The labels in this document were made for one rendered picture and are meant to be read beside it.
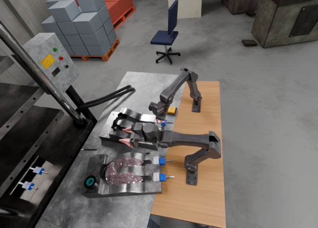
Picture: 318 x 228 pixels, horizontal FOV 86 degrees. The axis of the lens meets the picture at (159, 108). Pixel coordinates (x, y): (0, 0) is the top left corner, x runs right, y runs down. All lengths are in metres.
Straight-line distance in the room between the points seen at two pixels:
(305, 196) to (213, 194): 1.26
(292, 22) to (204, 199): 3.22
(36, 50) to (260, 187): 2.31
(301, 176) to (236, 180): 0.64
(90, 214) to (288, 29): 3.74
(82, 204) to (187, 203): 0.68
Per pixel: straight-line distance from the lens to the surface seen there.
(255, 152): 2.33
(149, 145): 1.29
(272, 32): 3.72
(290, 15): 3.71
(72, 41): 4.12
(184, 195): 1.22
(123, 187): 1.20
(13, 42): 1.30
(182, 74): 1.17
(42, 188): 1.63
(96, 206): 1.34
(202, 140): 0.86
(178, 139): 0.87
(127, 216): 1.25
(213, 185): 1.24
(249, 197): 2.12
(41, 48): 1.56
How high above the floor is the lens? 1.99
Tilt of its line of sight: 50 degrees down
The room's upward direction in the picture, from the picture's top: 13 degrees counter-clockwise
